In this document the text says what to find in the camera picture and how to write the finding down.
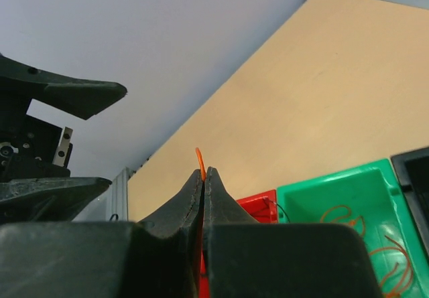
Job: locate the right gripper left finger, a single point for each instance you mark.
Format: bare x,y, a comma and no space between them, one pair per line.
174,248

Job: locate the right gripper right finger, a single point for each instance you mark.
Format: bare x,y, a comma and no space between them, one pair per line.
224,222

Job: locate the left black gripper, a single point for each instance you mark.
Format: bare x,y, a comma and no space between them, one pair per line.
32,148

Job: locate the red storage bin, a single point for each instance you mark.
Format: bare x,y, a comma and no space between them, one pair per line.
260,206

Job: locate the green storage bin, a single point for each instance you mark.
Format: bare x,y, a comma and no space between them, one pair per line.
371,191

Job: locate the black storage bin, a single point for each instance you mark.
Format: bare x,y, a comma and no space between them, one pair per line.
411,169

